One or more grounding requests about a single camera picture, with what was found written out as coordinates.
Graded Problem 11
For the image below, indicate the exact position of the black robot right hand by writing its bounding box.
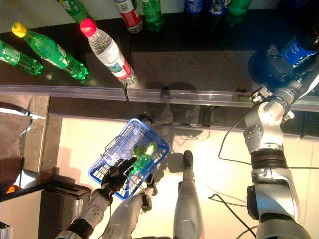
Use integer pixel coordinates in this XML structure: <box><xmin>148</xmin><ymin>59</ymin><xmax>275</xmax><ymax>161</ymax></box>
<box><xmin>248</xmin><ymin>43</ymin><xmax>304</xmax><ymax>87</ymax></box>

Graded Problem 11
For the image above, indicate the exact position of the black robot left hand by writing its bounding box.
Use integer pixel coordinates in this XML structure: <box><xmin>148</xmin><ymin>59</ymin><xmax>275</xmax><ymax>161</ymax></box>
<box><xmin>101</xmin><ymin>156</ymin><xmax>138</xmax><ymax>197</ymax></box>

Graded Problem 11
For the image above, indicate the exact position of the dark cola bottle blue label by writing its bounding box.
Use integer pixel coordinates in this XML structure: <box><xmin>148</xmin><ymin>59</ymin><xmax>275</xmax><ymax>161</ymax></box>
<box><xmin>208</xmin><ymin>0</ymin><xmax>229</xmax><ymax>17</ymax></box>
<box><xmin>183</xmin><ymin>0</ymin><xmax>207</xmax><ymax>15</ymax></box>
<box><xmin>279</xmin><ymin>22</ymin><xmax>319</xmax><ymax>69</ymax></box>

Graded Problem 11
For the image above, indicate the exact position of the metal wire basket handle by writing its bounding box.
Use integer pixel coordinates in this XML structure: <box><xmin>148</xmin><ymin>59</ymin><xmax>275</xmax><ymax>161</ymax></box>
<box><xmin>103</xmin><ymin>135</ymin><xmax>120</xmax><ymax>160</ymax></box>

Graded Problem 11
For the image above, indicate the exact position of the blue plastic shopping basket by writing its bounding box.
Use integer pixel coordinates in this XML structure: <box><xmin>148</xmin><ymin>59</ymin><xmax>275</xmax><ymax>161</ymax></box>
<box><xmin>88</xmin><ymin>118</ymin><xmax>171</xmax><ymax>202</ymax></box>

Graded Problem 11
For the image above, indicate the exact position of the silver robot left leg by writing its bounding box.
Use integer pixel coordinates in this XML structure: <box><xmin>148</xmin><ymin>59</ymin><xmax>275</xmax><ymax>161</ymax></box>
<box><xmin>104</xmin><ymin>193</ymin><xmax>150</xmax><ymax>239</ymax></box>

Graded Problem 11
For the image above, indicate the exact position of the black framed display counter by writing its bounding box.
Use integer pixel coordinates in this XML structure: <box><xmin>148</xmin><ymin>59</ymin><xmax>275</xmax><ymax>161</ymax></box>
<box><xmin>0</xmin><ymin>180</ymin><xmax>92</xmax><ymax>239</ymax></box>

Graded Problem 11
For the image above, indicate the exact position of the black robot right foot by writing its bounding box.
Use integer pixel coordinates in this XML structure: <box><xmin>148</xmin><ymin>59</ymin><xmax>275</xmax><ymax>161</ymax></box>
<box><xmin>182</xmin><ymin>150</ymin><xmax>194</xmax><ymax>175</ymax></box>

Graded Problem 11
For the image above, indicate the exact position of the black glossy bottle shelf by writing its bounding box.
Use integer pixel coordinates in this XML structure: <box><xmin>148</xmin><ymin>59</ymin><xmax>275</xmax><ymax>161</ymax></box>
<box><xmin>0</xmin><ymin>12</ymin><xmax>319</xmax><ymax>113</ymax></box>

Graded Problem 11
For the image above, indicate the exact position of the brown cabinet with metal edge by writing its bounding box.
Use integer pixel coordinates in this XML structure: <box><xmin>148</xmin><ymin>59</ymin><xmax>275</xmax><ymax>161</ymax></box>
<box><xmin>0</xmin><ymin>96</ymin><xmax>50</xmax><ymax>190</ymax></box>

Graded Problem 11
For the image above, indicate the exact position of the clear water bottle red cap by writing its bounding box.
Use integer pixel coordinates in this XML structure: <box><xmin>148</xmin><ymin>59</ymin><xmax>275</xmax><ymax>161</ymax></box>
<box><xmin>79</xmin><ymin>17</ymin><xmax>137</xmax><ymax>88</ymax></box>
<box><xmin>114</xmin><ymin>0</ymin><xmax>144</xmax><ymax>34</ymax></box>

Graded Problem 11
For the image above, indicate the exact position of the clear plastic shelf price rail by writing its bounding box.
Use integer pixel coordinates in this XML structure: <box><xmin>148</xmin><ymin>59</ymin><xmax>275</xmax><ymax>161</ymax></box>
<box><xmin>127</xmin><ymin>88</ymin><xmax>319</xmax><ymax>112</ymax></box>
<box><xmin>0</xmin><ymin>84</ymin><xmax>129</xmax><ymax>102</ymax></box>

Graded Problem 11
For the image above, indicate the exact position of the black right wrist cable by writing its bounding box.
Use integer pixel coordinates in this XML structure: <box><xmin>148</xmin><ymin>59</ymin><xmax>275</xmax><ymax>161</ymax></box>
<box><xmin>218</xmin><ymin>109</ymin><xmax>319</xmax><ymax>170</ymax></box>

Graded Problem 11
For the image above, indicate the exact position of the black floor cable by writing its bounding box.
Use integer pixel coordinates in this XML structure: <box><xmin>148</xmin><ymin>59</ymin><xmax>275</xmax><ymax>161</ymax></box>
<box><xmin>208</xmin><ymin>193</ymin><xmax>259</xmax><ymax>239</ymax></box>

